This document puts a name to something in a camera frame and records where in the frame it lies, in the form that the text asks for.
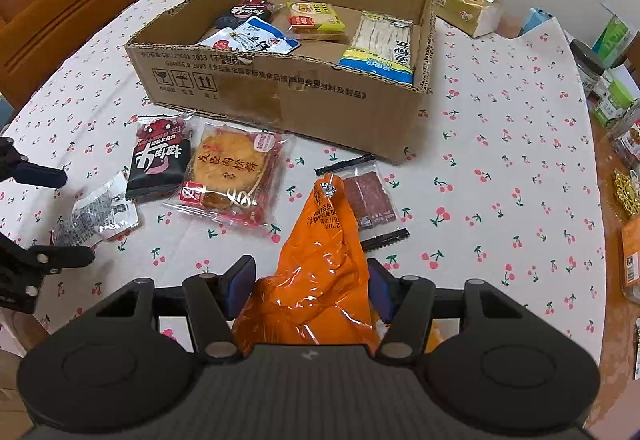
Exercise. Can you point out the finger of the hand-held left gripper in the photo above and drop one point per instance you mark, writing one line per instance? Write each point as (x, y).
(40, 176)
(55, 257)

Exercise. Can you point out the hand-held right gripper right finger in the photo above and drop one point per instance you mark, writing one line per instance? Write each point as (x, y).
(382, 292)

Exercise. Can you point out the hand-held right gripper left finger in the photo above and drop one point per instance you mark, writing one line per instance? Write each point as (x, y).
(239, 287)

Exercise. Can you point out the small red white snack packet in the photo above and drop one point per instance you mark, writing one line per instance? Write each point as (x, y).
(95, 215)

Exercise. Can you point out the orange plastic snack packet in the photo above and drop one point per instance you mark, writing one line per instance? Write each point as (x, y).
(320, 280)

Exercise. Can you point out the cardboard box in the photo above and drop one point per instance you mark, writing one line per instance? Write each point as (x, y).
(300, 115)

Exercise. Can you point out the long yellow tofu skin packet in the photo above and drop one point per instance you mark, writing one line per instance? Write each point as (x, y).
(382, 45)

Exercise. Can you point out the white blue fish snack packet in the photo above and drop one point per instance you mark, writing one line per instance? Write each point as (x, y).
(250, 40)

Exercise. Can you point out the black red snack packet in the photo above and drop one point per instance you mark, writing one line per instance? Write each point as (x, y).
(247, 12)
(157, 160)

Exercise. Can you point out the yellow cracker packet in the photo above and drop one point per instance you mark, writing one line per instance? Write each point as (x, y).
(317, 17)

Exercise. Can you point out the clear dried meat packet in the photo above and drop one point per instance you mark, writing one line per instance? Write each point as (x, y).
(372, 197)

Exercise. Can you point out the meat floss cake packet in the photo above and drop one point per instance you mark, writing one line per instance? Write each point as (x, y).
(230, 175)

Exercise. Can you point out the wooden chair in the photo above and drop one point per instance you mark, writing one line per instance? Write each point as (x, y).
(65, 30)

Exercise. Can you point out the cherry print tablecloth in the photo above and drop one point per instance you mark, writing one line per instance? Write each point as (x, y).
(500, 170)

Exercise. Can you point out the orange printed box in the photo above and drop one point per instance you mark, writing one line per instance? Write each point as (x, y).
(631, 260)

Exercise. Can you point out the gold ornament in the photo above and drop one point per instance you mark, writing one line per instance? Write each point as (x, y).
(627, 195)

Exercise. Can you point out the clear jar with pens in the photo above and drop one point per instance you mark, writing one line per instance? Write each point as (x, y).
(629, 135)

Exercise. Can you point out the gold tissue pack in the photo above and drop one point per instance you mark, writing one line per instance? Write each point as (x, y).
(460, 2)

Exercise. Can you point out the black lid jar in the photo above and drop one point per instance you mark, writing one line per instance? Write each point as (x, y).
(586, 70)

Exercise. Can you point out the green lid jar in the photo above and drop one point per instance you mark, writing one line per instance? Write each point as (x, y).
(617, 97)

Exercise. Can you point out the small light blue box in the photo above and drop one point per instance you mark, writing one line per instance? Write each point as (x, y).
(537, 20)

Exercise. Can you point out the green white carton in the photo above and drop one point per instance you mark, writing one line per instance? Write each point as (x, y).
(612, 42)

